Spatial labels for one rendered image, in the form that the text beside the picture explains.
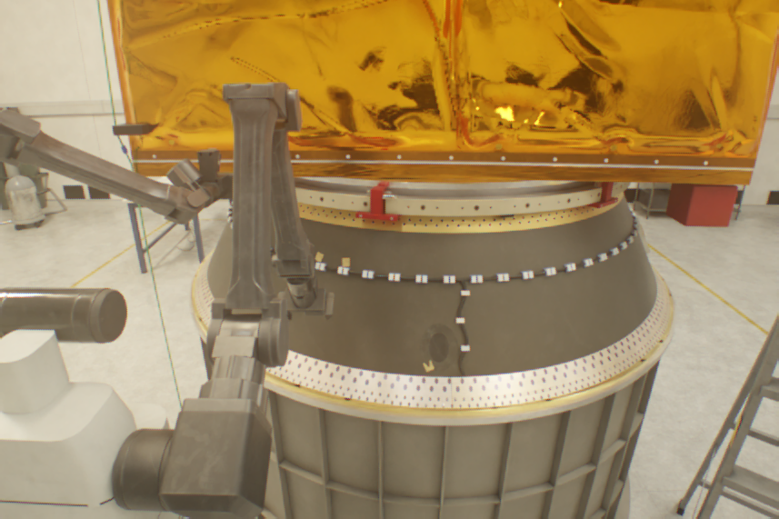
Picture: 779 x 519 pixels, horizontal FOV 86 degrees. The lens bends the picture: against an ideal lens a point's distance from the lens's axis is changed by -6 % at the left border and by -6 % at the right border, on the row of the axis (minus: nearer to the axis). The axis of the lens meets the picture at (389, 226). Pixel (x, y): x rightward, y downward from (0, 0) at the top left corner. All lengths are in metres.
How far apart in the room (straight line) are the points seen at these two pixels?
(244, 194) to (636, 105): 1.10
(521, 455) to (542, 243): 0.67
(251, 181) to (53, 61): 8.06
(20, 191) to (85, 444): 7.32
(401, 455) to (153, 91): 1.32
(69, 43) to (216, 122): 7.13
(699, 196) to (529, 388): 0.82
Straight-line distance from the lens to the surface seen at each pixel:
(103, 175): 1.07
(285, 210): 0.87
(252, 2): 1.36
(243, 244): 0.65
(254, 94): 0.69
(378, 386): 1.35
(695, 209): 1.69
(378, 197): 1.28
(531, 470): 1.66
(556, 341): 1.46
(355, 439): 1.50
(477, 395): 1.35
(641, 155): 1.51
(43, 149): 1.06
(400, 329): 1.33
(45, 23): 8.70
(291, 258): 0.96
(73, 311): 0.64
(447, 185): 1.32
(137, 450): 0.61
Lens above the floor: 2.07
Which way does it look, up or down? 20 degrees down
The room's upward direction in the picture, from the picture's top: straight up
